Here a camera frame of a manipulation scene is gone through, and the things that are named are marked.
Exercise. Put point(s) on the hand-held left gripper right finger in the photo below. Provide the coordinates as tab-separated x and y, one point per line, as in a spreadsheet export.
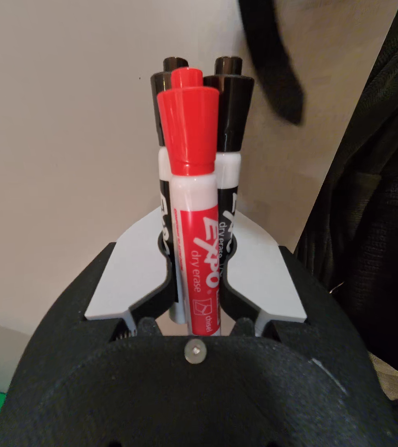
265	279

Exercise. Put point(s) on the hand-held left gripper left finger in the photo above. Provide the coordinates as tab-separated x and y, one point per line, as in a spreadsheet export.
125	279

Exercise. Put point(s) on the red dry erase marker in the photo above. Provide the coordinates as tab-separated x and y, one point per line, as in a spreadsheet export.
188	132

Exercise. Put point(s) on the black dry erase marker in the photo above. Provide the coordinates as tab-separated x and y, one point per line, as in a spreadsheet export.
158	104
232	111

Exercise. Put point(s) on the small metal clip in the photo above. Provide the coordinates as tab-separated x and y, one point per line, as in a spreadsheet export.
336	288

